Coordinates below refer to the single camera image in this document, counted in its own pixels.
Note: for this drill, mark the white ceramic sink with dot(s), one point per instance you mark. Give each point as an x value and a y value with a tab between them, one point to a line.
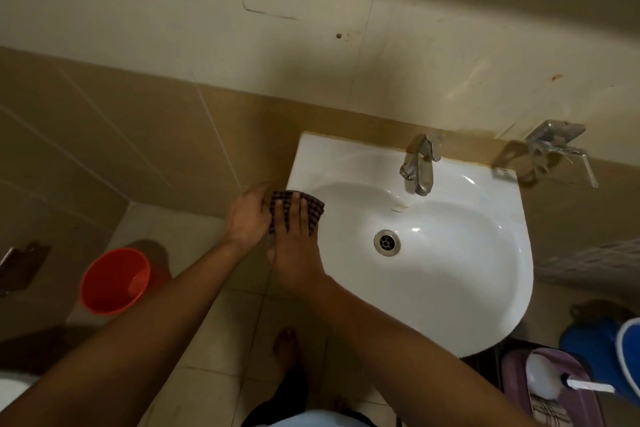
450	266

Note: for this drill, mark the metal wall bracket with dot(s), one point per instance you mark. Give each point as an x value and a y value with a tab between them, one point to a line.
552	141

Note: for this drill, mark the blue basin with white rim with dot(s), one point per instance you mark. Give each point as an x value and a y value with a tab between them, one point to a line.
631	356

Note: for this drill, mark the dark checked cloth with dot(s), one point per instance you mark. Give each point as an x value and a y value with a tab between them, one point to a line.
312	205

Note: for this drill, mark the person's light shirt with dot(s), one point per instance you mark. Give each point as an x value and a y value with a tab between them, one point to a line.
320	419

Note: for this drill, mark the person's right thumb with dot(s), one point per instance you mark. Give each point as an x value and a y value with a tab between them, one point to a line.
271	254

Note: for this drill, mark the person's dark trousers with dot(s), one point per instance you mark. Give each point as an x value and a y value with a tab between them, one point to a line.
280	401

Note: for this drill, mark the metal sink drain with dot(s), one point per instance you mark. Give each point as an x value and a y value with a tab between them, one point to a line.
387	242

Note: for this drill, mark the person's left forearm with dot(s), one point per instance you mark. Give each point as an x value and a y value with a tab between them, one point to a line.
125	336

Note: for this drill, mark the purple plastic bin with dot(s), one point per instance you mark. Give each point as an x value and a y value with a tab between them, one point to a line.
520	381

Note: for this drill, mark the person's right forearm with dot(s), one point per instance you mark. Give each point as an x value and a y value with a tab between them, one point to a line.
400	356

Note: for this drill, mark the white toilet brush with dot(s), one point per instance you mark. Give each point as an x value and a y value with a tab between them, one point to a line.
545	376

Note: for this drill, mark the white toilet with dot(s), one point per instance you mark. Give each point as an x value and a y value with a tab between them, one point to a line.
12	389

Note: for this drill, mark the metal faucet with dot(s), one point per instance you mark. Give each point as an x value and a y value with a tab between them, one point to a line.
422	169

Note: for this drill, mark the person's left foot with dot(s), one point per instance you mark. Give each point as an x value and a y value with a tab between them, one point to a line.
287	346

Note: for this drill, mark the person's right little finger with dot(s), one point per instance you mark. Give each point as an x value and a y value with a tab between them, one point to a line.
315	236

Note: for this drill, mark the person's left hand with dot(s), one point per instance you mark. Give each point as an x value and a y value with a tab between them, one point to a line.
245	221

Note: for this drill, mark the person's left fingers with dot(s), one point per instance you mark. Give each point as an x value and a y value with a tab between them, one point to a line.
260	190

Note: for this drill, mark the person's right middle finger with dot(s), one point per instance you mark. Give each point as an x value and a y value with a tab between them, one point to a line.
295	214

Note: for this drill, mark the blue plastic bucket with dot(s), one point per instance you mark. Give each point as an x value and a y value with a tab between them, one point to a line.
590	351

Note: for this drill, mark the orange plastic bucket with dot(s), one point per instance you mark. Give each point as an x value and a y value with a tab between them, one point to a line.
115	281

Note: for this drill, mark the person's right hand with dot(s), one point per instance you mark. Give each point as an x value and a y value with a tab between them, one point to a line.
297	256

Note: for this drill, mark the dark metal wall holder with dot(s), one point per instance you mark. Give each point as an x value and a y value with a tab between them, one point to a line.
22	266

